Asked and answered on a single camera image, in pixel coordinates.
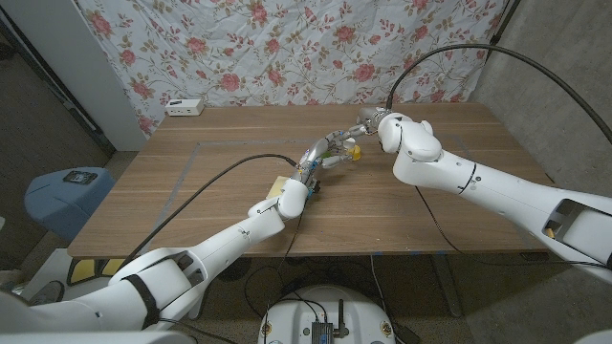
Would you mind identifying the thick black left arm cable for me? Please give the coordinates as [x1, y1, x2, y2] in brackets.
[117, 153, 300, 273]

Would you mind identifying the white robot torso base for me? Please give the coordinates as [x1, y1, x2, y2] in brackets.
[257, 285, 397, 344]

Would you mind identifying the thin black left wrist cable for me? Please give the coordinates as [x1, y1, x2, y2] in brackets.
[265, 209, 307, 316]

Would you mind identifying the yellow and black mat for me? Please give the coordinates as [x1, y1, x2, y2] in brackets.
[66, 257, 126, 287]

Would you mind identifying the black power brick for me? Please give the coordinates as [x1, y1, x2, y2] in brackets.
[391, 322, 422, 344]

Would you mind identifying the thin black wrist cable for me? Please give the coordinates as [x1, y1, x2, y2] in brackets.
[265, 209, 307, 316]
[414, 185, 612, 269]

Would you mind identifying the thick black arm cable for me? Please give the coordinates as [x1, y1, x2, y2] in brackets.
[117, 153, 300, 273]
[385, 43, 612, 144]

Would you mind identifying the clear medicine bottle white cap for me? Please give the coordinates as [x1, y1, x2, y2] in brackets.
[338, 137, 357, 163]

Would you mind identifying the grey table leg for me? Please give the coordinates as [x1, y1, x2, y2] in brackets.
[429, 254, 464, 318]

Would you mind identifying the black phone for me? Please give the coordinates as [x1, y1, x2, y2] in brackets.
[62, 170, 98, 185]

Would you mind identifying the white power strip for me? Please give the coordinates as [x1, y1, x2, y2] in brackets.
[164, 98, 206, 118]

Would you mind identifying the blue stool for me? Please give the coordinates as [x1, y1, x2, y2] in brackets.
[24, 166, 117, 243]

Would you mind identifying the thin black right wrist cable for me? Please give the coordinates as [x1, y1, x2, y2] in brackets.
[414, 185, 612, 269]

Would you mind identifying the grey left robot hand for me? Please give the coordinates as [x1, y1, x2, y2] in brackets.
[296, 129, 355, 185]

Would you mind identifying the yellow sticky note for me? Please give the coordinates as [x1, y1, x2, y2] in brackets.
[266, 175, 291, 200]

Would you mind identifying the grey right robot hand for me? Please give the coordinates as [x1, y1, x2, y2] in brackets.
[344, 106, 391, 140]

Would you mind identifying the grey shoe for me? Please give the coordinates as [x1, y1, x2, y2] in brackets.
[28, 280, 65, 307]

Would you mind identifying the floral backdrop cloth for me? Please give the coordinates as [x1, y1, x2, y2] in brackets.
[76, 0, 508, 138]

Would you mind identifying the black backdrop pole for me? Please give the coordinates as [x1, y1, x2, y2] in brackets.
[487, 0, 522, 47]

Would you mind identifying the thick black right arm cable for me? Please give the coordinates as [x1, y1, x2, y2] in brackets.
[385, 43, 612, 144]

